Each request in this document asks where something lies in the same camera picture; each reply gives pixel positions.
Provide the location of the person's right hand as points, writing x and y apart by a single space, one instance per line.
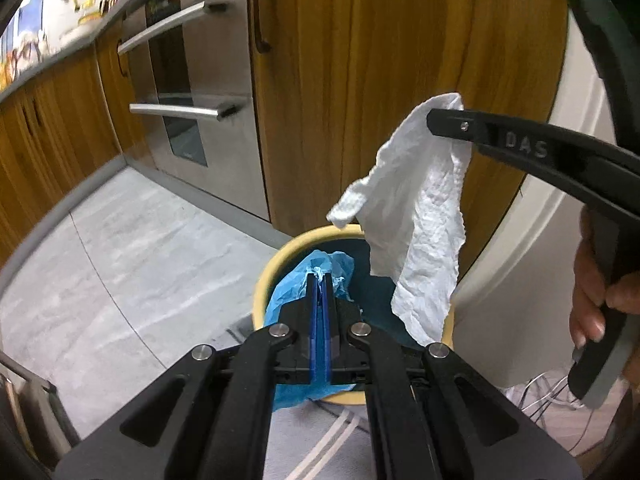
585 300

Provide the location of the stainless steel built-in oven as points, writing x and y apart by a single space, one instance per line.
220 60

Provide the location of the tall wooden cabinet door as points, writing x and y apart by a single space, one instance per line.
400 35

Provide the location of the white paper towel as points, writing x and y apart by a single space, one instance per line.
425 220

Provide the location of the grey kitchen countertop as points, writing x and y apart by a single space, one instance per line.
60 57

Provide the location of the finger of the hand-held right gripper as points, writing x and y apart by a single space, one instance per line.
452 125

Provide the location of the grey metal furniture frame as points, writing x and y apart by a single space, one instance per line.
30 390

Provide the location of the grey striped rug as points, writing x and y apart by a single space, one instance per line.
285 435

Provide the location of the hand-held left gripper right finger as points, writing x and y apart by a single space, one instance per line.
327 320

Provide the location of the yellow rimmed trash bin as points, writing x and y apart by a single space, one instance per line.
382 300

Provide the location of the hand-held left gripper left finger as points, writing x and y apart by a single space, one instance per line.
312 320

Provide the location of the wooden base cabinets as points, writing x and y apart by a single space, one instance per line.
60 125

